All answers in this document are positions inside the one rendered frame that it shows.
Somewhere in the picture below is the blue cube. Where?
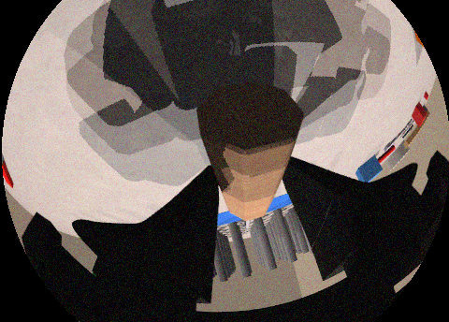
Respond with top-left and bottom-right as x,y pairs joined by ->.
355,155 -> 382,183

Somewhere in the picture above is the blue flat strip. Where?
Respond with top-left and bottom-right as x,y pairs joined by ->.
217,194 -> 292,226

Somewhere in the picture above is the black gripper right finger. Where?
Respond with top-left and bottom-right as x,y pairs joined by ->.
282,156 -> 418,281

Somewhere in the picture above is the red-handled screwdriver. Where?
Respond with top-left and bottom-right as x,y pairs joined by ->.
378,145 -> 396,164

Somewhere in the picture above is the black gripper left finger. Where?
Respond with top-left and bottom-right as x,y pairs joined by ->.
72,165 -> 220,303

